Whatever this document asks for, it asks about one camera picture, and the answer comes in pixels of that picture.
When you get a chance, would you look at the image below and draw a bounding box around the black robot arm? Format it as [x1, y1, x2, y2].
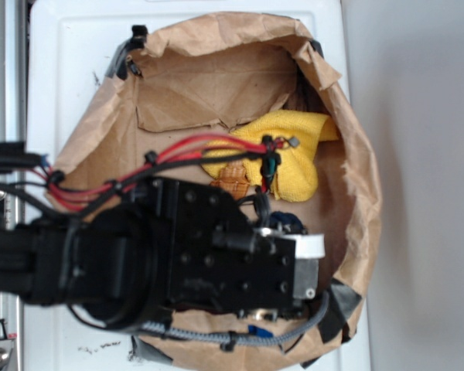
[0, 142, 325, 337]

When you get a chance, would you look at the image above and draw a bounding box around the brown paper bag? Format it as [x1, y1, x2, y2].
[55, 12, 382, 370]

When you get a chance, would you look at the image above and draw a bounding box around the dark blue rope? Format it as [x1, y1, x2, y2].
[269, 210, 309, 236]

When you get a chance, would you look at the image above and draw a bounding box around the white plastic tray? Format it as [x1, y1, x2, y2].
[23, 1, 349, 370]

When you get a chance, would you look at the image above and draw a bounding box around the orange conch seashell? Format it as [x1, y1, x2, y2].
[210, 161, 250, 200]

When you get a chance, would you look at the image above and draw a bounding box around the aluminium frame rail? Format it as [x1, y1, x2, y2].
[0, 1, 28, 370]

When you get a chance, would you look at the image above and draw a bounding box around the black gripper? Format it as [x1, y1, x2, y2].
[137, 177, 324, 316]

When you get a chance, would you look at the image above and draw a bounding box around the yellow microfiber cloth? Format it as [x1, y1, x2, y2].
[200, 109, 341, 203]

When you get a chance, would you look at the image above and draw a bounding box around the red and black wire bundle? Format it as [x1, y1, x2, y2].
[42, 133, 301, 213]

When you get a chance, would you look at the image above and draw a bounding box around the grey braided cable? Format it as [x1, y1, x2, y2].
[138, 291, 330, 351]

